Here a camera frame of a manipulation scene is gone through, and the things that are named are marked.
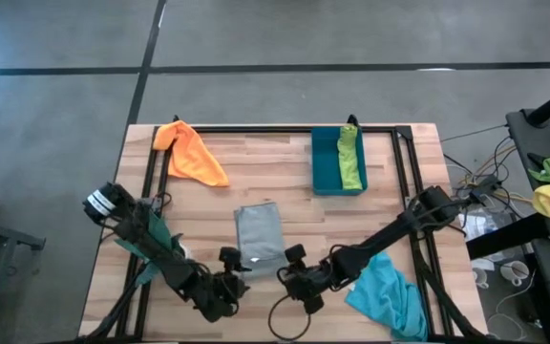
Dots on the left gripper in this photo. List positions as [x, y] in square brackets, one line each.
[220, 296]

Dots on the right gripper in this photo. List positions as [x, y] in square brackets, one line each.
[306, 282]

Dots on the grey microfiber towel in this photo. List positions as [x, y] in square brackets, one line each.
[258, 234]

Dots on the turquoise microfiber towel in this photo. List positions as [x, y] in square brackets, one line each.
[389, 296]

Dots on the teal plastic basket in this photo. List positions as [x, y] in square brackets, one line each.
[325, 162]

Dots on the green microfiber towel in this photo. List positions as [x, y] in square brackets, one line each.
[350, 157]

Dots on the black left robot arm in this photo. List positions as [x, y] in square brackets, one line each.
[160, 258]

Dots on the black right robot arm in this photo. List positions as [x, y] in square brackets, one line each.
[380, 239]

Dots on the orange microfiber towel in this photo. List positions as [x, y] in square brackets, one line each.
[189, 157]

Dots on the artificial green plant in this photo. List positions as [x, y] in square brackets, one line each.
[160, 229]

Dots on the white mug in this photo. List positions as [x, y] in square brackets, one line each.
[481, 277]
[514, 272]

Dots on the white plastic bag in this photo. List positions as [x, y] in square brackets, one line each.
[478, 224]

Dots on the black power supply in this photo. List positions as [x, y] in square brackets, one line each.
[487, 184]

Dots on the dark metal stand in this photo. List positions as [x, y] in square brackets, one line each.
[7, 231]

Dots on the dark grey cart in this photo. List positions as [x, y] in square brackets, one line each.
[533, 138]

